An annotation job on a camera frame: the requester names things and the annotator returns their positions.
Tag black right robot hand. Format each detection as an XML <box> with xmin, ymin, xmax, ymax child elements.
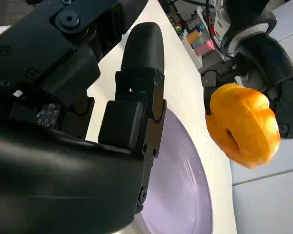
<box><xmin>0</xmin><ymin>0</ymin><xmax>167</xmax><ymax>234</ymax></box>

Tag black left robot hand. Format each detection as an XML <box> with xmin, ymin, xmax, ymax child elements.
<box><xmin>201</xmin><ymin>36</ymin><xmax>293</xmax><ymax>139</ymax></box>

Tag orange and white bread roll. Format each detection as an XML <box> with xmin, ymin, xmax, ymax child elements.
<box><xmin>205</xmin><ymin>82</ymin><xmax>281</xmax><ymax>169</ymax></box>

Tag pink box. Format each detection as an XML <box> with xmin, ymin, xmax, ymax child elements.
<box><xmin>194</xmin><ymin>40</ymin><xmax>215</xmax><ymax>57</ymax></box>

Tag yellow box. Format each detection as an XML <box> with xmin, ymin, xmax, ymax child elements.
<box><xmin>186</xmin><ymin>30</ymin><xmax>201</xmax><ymax>45</ymax></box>

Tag lilac plate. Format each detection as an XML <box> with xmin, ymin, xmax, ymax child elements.
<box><xmin>133</xmin><ymin>107</ymin><xmax>213</xmax><ymax>234</ymax></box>

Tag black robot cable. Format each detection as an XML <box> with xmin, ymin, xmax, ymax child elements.
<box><xmin>204</xmin><ymin>0</ymin><xmax>227</xmax><ymax>53</ymax></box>

